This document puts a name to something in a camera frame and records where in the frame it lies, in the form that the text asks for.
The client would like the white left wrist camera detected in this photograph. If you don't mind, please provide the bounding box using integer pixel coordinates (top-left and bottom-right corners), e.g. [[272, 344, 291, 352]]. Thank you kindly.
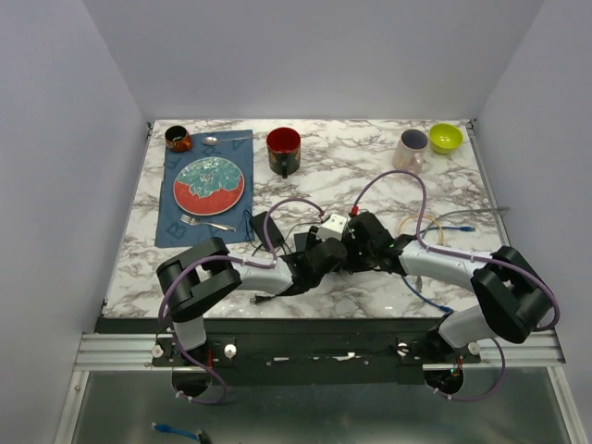
[[316, 215, 348, 241]]

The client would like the blue placemat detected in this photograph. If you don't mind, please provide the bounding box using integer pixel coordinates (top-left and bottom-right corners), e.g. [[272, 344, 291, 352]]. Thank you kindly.
[[155, 129, 253, 248]]

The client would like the small brown cup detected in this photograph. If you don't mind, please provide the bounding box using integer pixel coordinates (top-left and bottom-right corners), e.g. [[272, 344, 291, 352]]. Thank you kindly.
[[165, 125, 192, 153]]

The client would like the black mug red inside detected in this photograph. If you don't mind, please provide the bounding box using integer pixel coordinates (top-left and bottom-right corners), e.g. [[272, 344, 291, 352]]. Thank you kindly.
[[265, 127, 302, 179]]

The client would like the blue cable on floor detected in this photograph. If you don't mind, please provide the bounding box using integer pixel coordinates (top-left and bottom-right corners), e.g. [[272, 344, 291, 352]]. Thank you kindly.
[[152, 421, 209, 443]]

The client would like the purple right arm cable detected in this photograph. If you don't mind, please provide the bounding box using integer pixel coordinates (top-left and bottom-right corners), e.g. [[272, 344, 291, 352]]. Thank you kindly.
[[349, 169, 563, 403]]

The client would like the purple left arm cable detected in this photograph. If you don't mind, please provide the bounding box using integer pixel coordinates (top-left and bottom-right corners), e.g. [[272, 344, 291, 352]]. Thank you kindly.
[[156, 197, 329, 406]]

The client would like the grey ethernet cable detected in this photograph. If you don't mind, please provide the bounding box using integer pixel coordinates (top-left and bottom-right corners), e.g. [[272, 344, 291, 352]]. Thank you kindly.
[[413, 205, 512, 292]]

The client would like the pink mug purple inside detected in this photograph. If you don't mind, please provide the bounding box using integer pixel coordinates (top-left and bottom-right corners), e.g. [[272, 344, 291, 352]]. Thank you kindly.
[[392, 129, 428, 175]]

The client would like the lime green bowl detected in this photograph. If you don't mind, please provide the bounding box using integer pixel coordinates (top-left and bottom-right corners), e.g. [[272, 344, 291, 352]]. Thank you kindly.
[[428, 123, 463, 154]]

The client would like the aluminium rail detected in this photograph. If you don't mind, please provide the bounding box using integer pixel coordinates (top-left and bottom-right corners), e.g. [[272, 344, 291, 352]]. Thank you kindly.
[[74, 332, 566, 372]]

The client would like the yellow ethernet cable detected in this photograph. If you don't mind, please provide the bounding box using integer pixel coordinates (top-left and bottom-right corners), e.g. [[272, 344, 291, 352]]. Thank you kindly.
[[397, 213, 446, 246]]

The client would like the black network switch box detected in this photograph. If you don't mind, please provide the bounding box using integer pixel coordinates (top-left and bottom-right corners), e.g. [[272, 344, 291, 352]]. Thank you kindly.
[[294, 232, 316, 253]]

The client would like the black power cord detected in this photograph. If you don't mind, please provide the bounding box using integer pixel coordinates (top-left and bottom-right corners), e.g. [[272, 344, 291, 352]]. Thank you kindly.
[[244, 210, 325, 306]]

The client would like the red and teal plate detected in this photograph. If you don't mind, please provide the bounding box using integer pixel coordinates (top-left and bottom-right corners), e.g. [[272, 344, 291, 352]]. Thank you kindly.
[[173, 157, 246, 216]]

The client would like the silver fork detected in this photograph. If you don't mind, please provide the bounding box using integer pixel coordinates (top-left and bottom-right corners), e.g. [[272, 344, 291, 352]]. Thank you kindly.
[[179, 215, 236, 231]]

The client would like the black mounting base plate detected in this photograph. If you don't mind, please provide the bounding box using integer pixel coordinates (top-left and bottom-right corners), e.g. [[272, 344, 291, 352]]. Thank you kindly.
[[90, 318, 546, 394]]

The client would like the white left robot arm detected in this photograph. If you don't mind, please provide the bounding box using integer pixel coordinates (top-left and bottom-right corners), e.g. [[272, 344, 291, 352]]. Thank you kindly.
[[156, 237, 347, 365]]

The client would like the silver spoon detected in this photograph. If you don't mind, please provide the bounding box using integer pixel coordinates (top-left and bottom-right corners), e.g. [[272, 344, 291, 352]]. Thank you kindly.
[[201, 135, 253, 146]]

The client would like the blue ethernet cable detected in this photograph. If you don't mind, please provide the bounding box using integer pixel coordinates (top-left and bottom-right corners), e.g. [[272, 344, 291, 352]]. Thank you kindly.
[[400, 225, 477, 315]]

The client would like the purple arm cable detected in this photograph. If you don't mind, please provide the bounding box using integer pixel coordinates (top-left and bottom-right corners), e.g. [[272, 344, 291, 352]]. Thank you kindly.
[[156, 197, 329, 406], [349, 169, 563, 403]]

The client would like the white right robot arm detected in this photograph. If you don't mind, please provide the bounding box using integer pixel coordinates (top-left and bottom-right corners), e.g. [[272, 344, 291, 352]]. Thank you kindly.
[[342, 213, 552, 363]]

